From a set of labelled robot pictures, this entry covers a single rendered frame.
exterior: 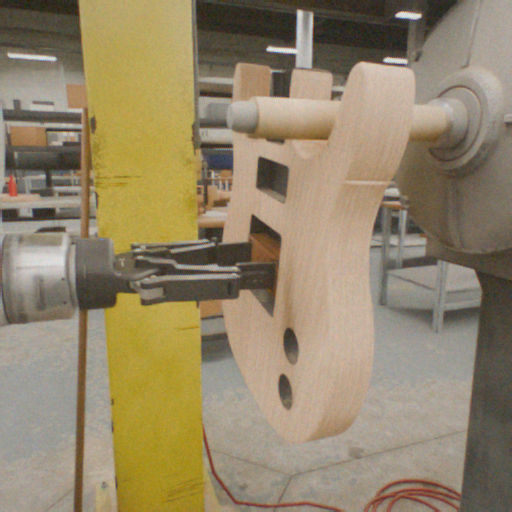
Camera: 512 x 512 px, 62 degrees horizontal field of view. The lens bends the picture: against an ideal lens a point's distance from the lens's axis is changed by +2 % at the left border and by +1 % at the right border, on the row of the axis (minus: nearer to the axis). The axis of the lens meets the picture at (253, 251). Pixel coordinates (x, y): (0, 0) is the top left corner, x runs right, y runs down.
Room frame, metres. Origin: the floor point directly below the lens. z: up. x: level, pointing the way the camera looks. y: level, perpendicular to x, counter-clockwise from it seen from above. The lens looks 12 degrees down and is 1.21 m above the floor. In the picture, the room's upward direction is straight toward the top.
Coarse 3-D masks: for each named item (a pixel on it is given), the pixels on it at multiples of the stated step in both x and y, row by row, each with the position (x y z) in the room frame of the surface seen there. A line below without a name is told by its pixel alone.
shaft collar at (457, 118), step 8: (432, 104) 0.42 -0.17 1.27; (440, 104) 0.41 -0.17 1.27; (448, 104) 0.40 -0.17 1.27; (456, 104) 0.41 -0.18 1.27; (448, 112) 0.40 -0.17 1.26; (456, 112) 0.40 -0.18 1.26; (464, 112) 0.40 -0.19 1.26; (448, 120) 0.40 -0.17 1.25; (456, 120) 0.40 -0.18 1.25; (464, 120) 0.40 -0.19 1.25; (448, 128) 0.40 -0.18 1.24; (456, 128) 0.40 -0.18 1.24; (464, 128) 0.40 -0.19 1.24; (440, 136) 0.41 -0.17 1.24; (448, 136) 0.40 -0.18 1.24; (456, 136) 0.40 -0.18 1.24; (424, 144) 0.43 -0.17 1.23; (432, 144) 0.42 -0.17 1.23; (440, 144) 0.41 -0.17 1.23; (448, 144) 0.41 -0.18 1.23; (456, 144) 0.41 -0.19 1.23
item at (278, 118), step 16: (272, 112) 0.35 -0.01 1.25; (288, 112) 0.35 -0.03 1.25; (304, 112) 0.36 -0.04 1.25; (320, 112) 0.36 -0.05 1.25; (336, 112) 0.37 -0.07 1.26; (416, 112) 0.39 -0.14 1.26; (432, 112) 0.40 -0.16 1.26; (256, 128) 0.35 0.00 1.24; (272, 128) 0.35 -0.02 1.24; (288, 128) 0.35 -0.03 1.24; (304, 128) 0.36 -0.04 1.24; (320, 128) 0.36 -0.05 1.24; (416, 128) 0.39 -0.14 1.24; (432, 128) 0.40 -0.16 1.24
